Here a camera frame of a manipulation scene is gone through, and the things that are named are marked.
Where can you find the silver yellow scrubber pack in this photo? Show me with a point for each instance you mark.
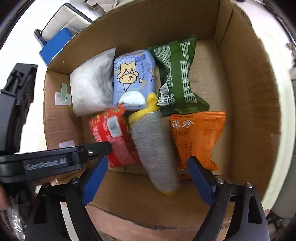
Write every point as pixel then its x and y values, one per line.
pixel 151 134

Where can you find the orange snack bag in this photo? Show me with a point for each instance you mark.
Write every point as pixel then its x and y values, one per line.
pixel 195 134

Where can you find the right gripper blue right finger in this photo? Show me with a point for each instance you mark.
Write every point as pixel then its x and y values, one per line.
pixel 248 220

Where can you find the white puffer jacket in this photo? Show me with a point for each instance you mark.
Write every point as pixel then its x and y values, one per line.
pixel 106 5

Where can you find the white chair with black frame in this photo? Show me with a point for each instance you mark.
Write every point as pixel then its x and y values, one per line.
pixel 67 16

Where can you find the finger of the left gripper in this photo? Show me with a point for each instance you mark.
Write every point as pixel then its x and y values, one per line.
pixel 89 152

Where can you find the blue cartoon tissue pack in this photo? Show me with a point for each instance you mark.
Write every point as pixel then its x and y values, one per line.
pixel 134 79

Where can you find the green snack bag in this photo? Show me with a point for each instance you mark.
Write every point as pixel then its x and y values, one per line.
pixel 174 61

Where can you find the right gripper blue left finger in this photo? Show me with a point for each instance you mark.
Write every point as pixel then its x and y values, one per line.
pixel 46 220

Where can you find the white soft pack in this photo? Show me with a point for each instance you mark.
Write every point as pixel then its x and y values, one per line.
pixel 91 84

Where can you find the red snack bag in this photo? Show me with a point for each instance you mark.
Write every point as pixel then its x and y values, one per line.
pixel 111 126

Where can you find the blue folded mat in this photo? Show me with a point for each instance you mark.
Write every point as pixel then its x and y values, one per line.
pixel 55 45

